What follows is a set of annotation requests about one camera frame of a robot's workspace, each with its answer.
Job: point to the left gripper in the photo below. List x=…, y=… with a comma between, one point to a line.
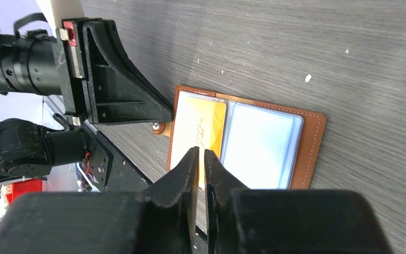
x=90, y=55

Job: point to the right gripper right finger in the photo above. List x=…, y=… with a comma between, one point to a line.
x=244, y=220

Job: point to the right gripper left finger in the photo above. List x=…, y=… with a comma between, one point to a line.
x=59, y=222

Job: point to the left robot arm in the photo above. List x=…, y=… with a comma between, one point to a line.
x=35, y=134

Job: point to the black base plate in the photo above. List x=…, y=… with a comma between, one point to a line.
x=112, y=164

